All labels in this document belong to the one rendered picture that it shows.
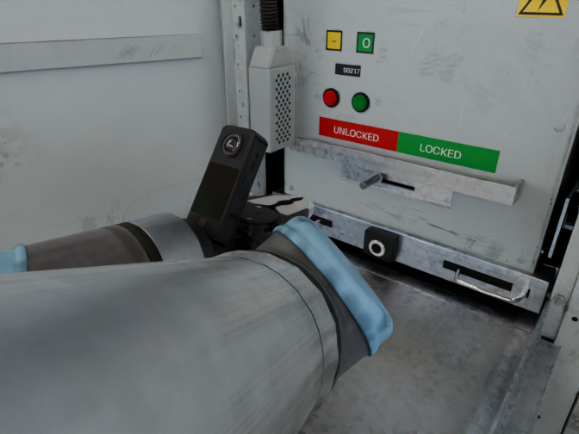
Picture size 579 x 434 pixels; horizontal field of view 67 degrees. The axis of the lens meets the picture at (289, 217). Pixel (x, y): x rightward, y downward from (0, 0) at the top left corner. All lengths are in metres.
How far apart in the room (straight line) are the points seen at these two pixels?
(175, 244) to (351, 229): 0.53
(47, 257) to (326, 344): 0.21
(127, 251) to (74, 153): 0.53
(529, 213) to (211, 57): 0.62
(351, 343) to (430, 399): 0.40
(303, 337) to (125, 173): 0.76
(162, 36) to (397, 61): 0.40
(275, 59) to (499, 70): 0.34
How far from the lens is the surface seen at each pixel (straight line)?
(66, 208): 0.90
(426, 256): 0.81
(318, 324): 0.19
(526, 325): 0.79
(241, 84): 0.89
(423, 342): 0.71
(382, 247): 0.81
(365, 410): 0.60
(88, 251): 0.35
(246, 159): 0.42
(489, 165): 0.72
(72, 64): 0.82
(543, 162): 0.71
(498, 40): 0.70
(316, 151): 0.81
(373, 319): 0.23
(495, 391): 0.66
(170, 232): 0.38
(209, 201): 0.43
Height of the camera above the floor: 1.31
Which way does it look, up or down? 27 degrees down
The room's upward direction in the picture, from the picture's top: straight up
